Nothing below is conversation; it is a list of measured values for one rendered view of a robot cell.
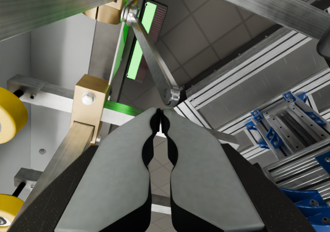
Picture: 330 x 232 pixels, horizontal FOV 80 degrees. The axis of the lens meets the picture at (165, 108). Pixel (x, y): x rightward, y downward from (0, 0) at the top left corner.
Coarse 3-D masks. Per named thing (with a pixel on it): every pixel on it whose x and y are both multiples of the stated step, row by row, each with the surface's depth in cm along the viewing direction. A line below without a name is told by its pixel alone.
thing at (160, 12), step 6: (156, 12) 38; (162, 12) 38; (156, 18) 39; (162, 18) 39; (156, 24) 39; (150, 30) 40; (156, 30) 40; (150, 36) 41; (156, 36) 41; (144, 60) 43; (144, 66) 44; (138, 72) 45; (144, 72) 45; (138, 78) 45
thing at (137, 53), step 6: (150, 6) 38; (144, 12) 38; (150, 12) 38; (144, 18) 39; (150, 18) 39; (144, 24) 39; (150, 24) 39; (138, 48) 42; (138, 54) 42; (132, 60) 43; (138, 60) 43; (132, 66) 44; (132, 72) 45; (132, 78) 45
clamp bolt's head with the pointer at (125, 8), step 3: (135, 0) 33; (126, 3) 24; (132, 3) 30; (135, 3) 33; (123, 6) 24; (126, 6) 25; (129, 6) 25; (123, 9) 24; (126, 9) 24; (138, 9) 25; (123, 12) 24; (126, 12) 24; (138, 12) 25; (123, 15) 25; (126, 15) 24; (138, 15) 26; (123, 18) 26; (120, 21) 25; (123, 21) 25
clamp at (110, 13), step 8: (120, 0) 22; (96, 8) 23; (104, 8) 23; (112, 8) 23; (120, 8) 23; (88, 16) 23; (96, 16) 24; (104, 16) 23; (112, 16) 24; (120, 16) 25; (112, 24) 24
